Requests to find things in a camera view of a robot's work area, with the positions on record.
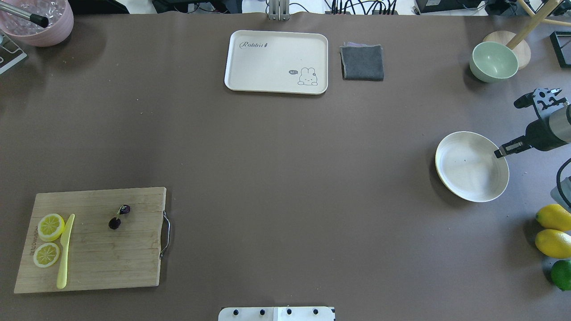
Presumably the lemon slice lower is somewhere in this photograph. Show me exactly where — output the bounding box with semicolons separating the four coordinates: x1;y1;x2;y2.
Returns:
33;242;60;268

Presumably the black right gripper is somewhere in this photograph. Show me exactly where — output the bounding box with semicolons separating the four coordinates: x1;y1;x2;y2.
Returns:
494;88;563;159

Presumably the cream rabbit tray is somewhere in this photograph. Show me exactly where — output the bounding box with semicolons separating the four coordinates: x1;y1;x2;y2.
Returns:
224;30;328;95

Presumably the mint green bowl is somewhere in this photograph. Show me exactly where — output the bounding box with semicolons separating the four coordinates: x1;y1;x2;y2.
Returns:
469;42;519;83

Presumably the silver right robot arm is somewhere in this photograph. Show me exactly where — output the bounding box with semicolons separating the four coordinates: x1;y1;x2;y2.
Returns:
494;88;571;158

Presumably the green lime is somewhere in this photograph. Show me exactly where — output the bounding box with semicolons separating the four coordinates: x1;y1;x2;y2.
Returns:
550;260;571;291

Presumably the white round plate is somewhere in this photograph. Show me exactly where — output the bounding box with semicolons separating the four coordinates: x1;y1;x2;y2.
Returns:
434;131;509;203

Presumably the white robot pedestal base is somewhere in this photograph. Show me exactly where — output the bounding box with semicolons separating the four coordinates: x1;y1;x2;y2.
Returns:
218;305;336;321

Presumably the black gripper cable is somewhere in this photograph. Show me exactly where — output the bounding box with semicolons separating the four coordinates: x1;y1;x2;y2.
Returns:
556;157;571;208

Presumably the yellow lemon outer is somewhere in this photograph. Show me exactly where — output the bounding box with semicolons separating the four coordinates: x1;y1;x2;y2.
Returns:
535;204;571;232

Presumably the yellow plastic knife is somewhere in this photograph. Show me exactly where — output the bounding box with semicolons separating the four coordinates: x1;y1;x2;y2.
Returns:
56;214;75;290

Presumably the lemon slice upper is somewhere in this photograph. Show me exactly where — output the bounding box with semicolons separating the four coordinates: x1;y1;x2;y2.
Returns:
37;213;65;242

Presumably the pink ice bowl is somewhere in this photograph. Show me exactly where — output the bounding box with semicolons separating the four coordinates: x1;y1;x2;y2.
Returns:
0;0;74;47

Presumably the lemon slice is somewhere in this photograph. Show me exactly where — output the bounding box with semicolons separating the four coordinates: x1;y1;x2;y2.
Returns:
37;213;65;242
33;242;60;268

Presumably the bamboo cutting board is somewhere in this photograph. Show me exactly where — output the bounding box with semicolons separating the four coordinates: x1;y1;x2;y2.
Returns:
14;187;167;294

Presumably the yellow lemon near lime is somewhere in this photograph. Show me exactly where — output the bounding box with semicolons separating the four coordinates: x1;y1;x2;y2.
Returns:
535;229;571;259

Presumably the grey folded cloth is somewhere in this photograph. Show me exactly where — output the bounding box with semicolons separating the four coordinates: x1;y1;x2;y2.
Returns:
340;42;385;82

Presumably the dark red cherry pair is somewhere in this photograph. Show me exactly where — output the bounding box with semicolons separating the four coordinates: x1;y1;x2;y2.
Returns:
108;204;131;230

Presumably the wooden cup stand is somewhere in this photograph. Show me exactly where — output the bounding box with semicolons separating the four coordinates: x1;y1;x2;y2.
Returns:
483;0;570;70

